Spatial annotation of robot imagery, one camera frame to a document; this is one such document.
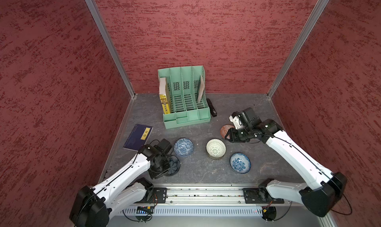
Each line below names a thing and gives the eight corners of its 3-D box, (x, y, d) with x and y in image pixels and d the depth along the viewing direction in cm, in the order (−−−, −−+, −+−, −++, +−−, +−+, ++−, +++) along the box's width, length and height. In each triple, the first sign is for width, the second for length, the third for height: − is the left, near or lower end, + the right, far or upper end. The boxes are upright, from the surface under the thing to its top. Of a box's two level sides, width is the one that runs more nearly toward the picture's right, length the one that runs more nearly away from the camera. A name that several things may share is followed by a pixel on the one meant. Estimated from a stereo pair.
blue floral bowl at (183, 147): (173, 156, 89) (173, 154, 85) (175, 140, 95) (174, 137, 92) (193, 156, 89) (193, 154, 85) (193, 140, 95) (193, 138, 92)
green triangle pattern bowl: (206, 157, 88) (207, 152, 82) (205, 144, 94) (206, 138, 87) (224, 158, 88) (227, 152, 82) (222, 144, 94) (224, 138, 87)
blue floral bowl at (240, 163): (231, 173, 83) (233, 171, 80) (228, 155, 90) (230, 152, 87) (250, 173, 83) (252, 171, 80) (246, 155, 90) (248, 152, 87)
